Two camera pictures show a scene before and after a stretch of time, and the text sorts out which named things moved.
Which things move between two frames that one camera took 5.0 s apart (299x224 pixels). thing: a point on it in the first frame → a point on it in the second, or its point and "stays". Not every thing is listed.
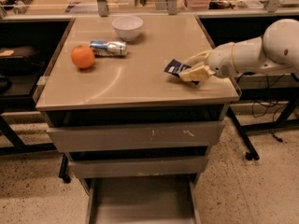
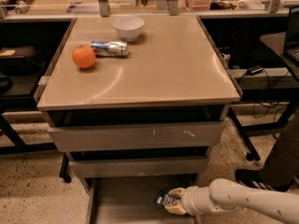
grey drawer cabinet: x=115 y=113 stays
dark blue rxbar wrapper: x=176 y=67 → x=164 y=197
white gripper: x=220 y=62 → x=188 y=200
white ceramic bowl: x=128 y=27 stays
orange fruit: x=82 y=56 stays
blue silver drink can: x=108 y=49 stays
